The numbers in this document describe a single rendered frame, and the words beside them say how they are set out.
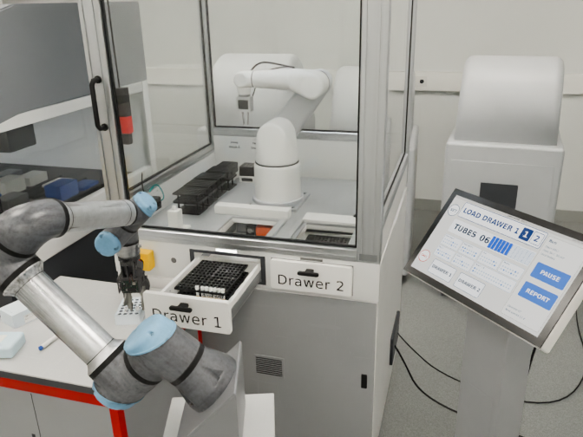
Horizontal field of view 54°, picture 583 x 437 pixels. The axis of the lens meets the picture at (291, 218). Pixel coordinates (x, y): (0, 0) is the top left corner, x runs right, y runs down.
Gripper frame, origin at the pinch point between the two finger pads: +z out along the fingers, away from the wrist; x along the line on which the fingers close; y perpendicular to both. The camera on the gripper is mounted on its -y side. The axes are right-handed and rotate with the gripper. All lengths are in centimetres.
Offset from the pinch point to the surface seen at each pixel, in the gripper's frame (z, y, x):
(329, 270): -10, -1, 66
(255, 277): -6.3, -5.9, 40.3
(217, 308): -9.5, 20.5, 29.5
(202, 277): -8.9, -2.1, 22.5
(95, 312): 5.1, -5.2, -16.3
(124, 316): 2.0, 3.9, -3.8
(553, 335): -17, 54, 116
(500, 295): -20, 38, 108
